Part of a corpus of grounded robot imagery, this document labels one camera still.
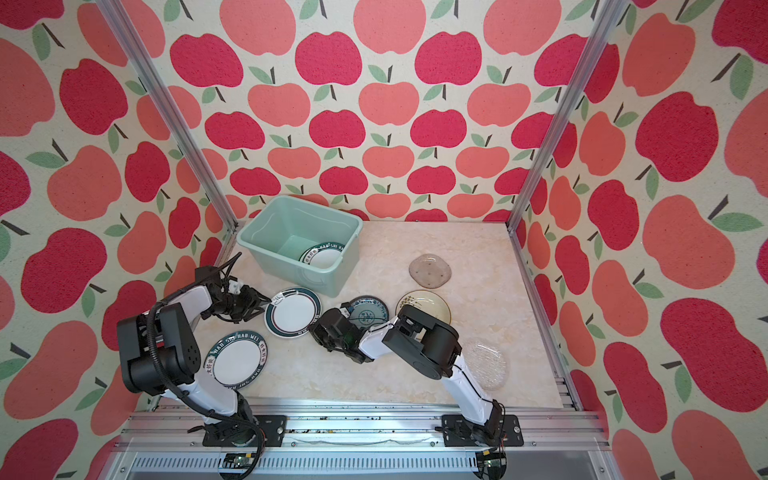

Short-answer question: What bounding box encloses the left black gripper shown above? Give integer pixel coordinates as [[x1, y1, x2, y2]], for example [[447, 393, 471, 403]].
[[204, 285, 269, 323]]

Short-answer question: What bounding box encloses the teal patterned small plate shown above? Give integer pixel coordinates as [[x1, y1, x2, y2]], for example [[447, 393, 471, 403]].
[[347, 295, 390, 329]]

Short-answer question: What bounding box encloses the white plate dark green rim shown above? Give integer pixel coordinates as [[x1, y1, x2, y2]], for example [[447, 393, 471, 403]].
[[265, 287, 322, 339]]

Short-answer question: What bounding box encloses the white plate lettered rim front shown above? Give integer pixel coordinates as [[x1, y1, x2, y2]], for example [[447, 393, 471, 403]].
[[203, 330, 269, 390]]

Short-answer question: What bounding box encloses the white plate red-green lettered rim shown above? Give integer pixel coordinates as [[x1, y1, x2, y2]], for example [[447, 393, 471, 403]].
[[299, 242, 345, 269]]

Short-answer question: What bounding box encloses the cream plate with plant drawing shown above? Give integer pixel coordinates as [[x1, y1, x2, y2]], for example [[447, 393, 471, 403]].
[[396, 290, 452, 324]]

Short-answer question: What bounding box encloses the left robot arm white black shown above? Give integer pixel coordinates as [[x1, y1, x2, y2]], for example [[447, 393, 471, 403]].
[[117, 259, 271, 427]]

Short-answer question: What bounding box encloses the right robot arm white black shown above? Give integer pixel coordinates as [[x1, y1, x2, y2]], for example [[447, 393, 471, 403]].
[[309, 305, 504, 447]]

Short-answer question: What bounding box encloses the mint green plastic bin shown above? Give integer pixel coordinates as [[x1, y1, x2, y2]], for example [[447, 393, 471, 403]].
[[237, 196, 363, 297]]

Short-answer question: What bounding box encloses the brown speckled square plate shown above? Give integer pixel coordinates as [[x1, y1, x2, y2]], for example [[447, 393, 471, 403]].
[[409, 253, 452, 289]]

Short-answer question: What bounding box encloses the clear glass textured plate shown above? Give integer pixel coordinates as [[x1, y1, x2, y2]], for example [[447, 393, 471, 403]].
[[462, 338, 508, 391]]

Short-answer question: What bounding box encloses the aluminium front rail frame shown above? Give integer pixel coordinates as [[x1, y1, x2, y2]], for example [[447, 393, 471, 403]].
[[98, 398, 622, 479]]

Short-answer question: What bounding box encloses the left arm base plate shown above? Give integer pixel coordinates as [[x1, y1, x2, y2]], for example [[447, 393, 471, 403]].
[[202, 415, 287, 449]]

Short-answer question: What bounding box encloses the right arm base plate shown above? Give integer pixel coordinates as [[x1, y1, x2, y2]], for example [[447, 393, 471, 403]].
[[436, 415, 525, 448]]

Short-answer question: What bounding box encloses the left aluminium corner post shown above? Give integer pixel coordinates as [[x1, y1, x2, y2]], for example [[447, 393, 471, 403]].
[[97, 0, 238, 235]]

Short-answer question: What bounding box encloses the aluminium corner post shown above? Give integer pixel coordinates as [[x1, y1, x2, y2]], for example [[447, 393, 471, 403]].
[[507, 0, 629, 237], [97, 0, 238, 235]]

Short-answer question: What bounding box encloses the right aluminium corner post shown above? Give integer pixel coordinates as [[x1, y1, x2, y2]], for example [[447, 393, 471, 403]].
[[507, 0, 629, 237]]

